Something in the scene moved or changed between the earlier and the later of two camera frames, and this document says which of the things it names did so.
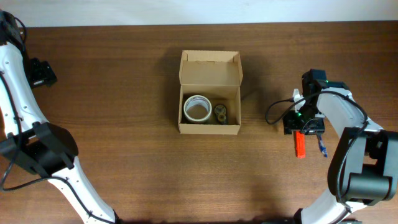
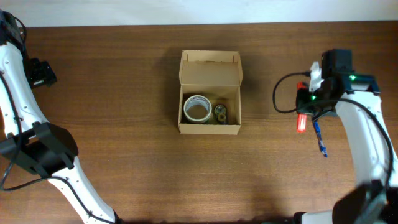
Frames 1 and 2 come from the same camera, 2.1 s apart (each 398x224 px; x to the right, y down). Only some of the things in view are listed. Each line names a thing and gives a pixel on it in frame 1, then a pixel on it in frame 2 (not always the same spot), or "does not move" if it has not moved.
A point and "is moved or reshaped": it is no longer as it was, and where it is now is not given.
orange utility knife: x=300 y=144 is moved or reshaped
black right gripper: x=290 y=124 -> x=321 y=112
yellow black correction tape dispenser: x=221 y=111 does not move
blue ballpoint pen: x=322 y=148 does not move
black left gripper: x=44 y=73 does not move
